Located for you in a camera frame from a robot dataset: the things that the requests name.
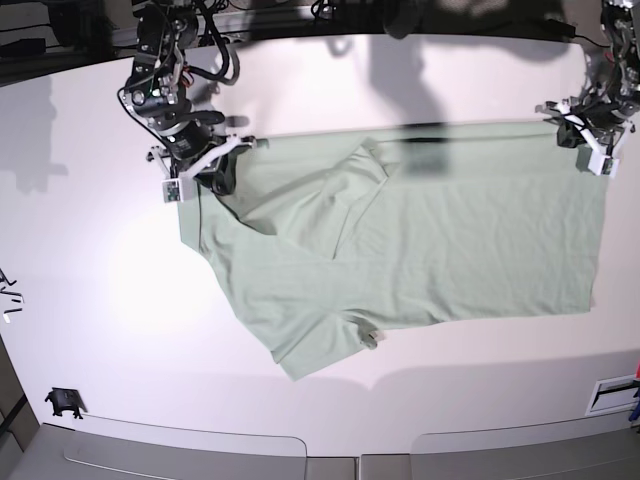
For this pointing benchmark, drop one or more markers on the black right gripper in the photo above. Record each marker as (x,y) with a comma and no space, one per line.
(192,148)

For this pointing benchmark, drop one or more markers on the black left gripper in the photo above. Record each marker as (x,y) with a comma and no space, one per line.
(602,115)

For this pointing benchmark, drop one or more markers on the light green T-shirt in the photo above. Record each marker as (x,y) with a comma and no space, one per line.
(330,240)

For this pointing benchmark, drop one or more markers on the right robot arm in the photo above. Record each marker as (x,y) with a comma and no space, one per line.
(176,42)

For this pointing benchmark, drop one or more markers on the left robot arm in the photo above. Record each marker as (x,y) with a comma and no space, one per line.
(620,24)

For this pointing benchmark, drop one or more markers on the black hex keys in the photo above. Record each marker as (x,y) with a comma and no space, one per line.
(12,299)

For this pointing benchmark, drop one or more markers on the black table clamp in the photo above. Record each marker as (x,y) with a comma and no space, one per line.
(63,400)

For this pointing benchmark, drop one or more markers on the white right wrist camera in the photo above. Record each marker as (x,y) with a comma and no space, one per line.
(177,190)

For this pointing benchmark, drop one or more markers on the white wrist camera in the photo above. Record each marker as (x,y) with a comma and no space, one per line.
(177,190)
(596,163)

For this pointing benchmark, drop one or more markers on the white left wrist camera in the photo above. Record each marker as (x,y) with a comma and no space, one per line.
(596,163)

